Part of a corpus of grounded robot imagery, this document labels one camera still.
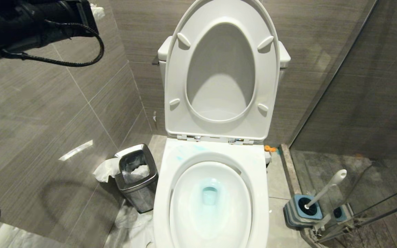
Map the white toilet lid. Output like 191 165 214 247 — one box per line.
186 22 256 121

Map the white crumpled tissue paper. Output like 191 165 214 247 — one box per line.
93 157 121 183

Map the clear plastic bag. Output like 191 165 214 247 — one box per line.
111 200 156 248

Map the glass shower door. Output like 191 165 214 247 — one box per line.
288 0 397 248

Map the white toilet bowl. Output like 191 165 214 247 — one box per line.
153 137 272 248

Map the white toilet seat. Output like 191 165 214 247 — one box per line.
164 0 281 144

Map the silver trash bin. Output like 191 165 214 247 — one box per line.
114 144 159 214

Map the white toilet brush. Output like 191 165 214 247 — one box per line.
304 169 347 210

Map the black cable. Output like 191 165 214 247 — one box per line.
1 20 105 67

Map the blue grey brush holder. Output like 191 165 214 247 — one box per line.
283 194 324 228

